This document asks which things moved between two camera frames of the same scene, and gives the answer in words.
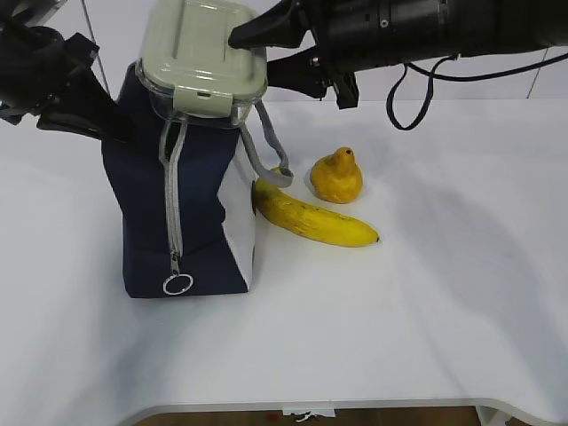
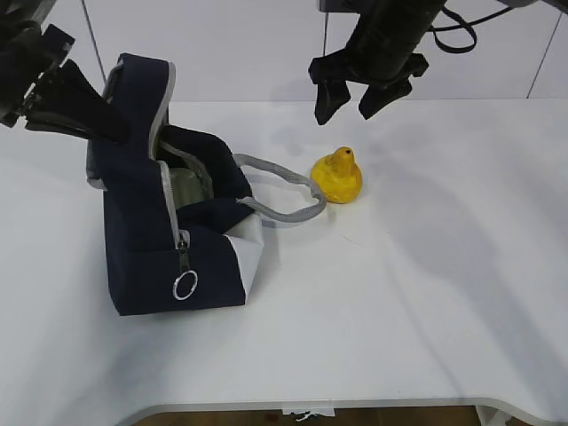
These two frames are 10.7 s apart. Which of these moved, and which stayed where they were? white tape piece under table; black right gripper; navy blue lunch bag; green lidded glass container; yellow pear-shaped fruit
Moved: navy blue lunch bag; black right gripper; green lidded glass container
Stayed: yellow pear-shaped fruit; white tape piece under table
